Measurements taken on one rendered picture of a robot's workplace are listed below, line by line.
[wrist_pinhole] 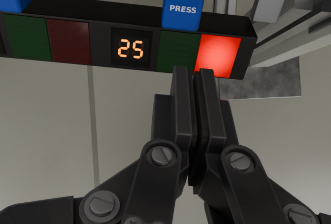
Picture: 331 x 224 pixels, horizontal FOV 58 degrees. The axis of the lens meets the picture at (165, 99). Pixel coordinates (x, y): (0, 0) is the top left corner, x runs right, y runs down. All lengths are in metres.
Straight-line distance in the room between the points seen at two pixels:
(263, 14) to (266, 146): 0.74
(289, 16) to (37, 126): 0.77
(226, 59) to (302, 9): 0.09
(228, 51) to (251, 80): 0.70
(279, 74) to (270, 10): 0.72
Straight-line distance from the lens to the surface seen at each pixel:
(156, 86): 0.89
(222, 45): 0.23
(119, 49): 0.23
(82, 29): 0.23
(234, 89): 0.91
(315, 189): 1.05
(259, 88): 0.94
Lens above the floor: 0.88
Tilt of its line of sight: 86 degrees down
